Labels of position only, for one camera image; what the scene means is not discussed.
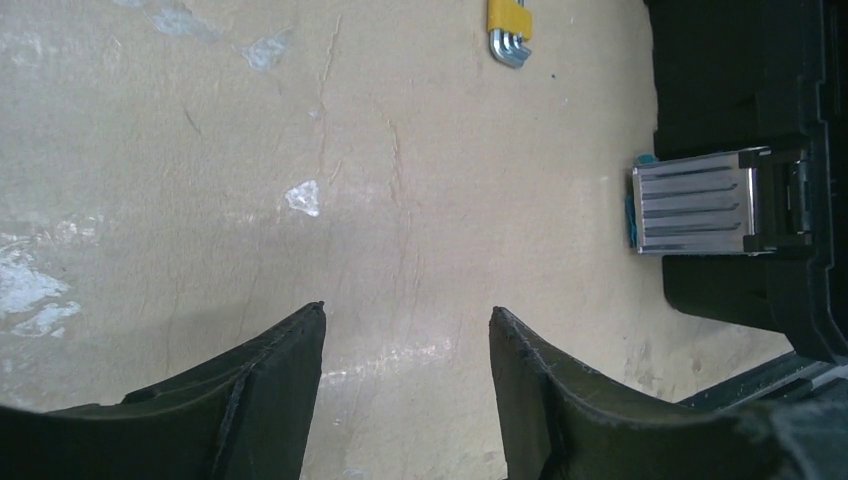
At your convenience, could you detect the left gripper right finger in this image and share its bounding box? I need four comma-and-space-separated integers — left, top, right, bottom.
489, 307, 847, 479

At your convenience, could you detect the aluminium frame rail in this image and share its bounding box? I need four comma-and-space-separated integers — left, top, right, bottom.
678, 352, 847, 411

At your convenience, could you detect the black tool box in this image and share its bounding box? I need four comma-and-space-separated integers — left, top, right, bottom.
629, 1, 847, 365

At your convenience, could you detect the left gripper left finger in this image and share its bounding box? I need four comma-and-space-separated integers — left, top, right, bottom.
1, 302, 326, 479

